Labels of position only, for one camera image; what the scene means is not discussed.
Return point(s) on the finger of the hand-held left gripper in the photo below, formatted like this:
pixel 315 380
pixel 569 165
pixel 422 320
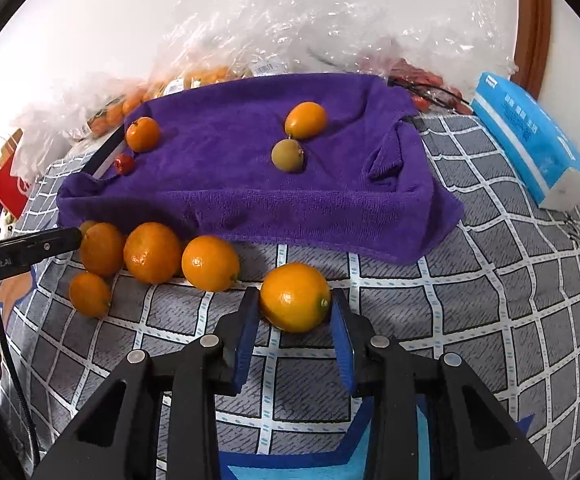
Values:
pixel 40 249

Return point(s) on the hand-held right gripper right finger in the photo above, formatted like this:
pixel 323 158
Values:
pixel 344 350

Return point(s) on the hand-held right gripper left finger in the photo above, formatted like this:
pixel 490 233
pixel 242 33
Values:
pixel 247 340

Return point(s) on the small orange mandarin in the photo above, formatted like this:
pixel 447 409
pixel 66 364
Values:
pixel 90 294

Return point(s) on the black tray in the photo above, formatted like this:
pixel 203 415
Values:
pixel 105 157

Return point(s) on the small red fruit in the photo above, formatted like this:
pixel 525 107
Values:
pixel 124 163

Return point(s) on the small yellow-green fruit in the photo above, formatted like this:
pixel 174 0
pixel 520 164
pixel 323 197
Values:
pixel 288 155

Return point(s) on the clear bag of red fruits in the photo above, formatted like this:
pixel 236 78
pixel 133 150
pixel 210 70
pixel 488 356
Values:
pixel 420 75

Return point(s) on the clear bag of yellow fruits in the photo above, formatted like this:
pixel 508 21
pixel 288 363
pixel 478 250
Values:
pixel 290 35

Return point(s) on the red paper bag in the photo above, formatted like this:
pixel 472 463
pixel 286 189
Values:
pixel 7 185

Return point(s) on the white plastic bag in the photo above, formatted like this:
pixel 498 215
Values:
pixel 25 160

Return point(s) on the brown paper bag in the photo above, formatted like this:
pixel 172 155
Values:
pixel 7 142

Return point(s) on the grey checkered star tablecloth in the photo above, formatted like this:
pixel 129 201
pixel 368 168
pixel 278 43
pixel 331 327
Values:
pixel 470 285

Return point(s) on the purple towel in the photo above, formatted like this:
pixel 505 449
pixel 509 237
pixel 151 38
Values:
pixel 245 185

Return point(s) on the clear bag of large oranges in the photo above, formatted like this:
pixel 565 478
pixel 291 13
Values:
pixel 110 110

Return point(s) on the clear bag of small oranges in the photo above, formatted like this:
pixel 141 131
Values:
pixel 205 75

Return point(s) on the blue tissue pack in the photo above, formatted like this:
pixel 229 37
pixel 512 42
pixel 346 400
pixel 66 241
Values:
pixel 525 130

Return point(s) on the brown wooden door frame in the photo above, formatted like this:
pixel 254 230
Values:
pixel 535 35

